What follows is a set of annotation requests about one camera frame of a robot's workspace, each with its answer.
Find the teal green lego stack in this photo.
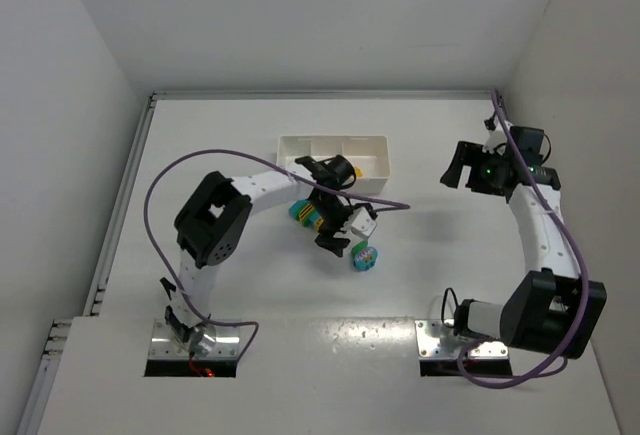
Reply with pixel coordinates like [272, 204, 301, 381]
[350, 240, 378, 272]

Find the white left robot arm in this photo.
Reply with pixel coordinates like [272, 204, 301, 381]
[162, 155, 376, 345]

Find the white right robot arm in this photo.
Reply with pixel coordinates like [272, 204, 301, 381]
[440, 126, 607, 359]

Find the bee lego stack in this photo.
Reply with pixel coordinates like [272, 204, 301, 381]
[288, 199, 324, 230]

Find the white divided container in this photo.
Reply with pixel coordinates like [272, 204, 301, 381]
[276, 135, 391, 195]

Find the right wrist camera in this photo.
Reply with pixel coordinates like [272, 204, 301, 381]
[483, 114, 507, 154]

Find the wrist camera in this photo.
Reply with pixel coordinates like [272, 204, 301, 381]
[483, 114, 507, 154]
[347, 207, 377, 240]

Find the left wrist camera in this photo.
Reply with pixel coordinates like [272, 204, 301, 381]
[347, 207, 377, 240]

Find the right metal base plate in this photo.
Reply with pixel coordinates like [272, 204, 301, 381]
[415, 319, 509, 362]

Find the metal base plate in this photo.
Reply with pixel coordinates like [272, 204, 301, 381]
[415, 319, 509, 362]
[148, 319, 240, 361]

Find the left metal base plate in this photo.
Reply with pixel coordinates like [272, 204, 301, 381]
[148, 319, 240, 361]

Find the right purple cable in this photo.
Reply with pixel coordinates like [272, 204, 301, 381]
[457, 87, 589, 389]

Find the purple cable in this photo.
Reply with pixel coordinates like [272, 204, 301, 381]
[142, 148, 412, 356]
[457, 87, 589, 389]

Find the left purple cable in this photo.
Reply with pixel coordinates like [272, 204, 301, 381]
[142, 148, 412, 356]

